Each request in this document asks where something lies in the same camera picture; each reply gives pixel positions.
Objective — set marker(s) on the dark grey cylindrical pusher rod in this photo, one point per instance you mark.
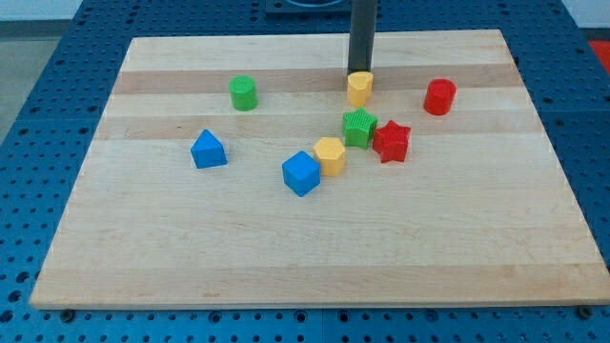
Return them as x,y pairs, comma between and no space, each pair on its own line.
361,35

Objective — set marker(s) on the yellow heart block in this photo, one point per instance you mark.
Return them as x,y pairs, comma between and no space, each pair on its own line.
359,88

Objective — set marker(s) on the yellow hexagon block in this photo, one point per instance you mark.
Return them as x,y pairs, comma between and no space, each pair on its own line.
329,152

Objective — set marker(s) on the green star block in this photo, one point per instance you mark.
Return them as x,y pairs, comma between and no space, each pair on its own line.
358,128

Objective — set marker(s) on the red cylinder block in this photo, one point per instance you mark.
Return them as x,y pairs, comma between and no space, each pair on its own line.
440,96

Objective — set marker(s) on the red star block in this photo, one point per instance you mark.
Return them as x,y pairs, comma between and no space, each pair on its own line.
391,142

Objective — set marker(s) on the green cylinder block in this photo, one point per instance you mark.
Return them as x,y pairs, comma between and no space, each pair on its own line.
243,93

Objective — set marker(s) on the blue cube block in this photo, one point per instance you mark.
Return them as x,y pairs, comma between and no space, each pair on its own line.
301,173

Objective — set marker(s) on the blue triangle block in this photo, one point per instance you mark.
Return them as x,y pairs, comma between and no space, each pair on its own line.
207,151

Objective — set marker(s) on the light wooden board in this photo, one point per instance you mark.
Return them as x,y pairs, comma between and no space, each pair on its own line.
480,214

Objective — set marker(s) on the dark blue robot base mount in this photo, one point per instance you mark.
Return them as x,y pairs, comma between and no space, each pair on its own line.
309,8

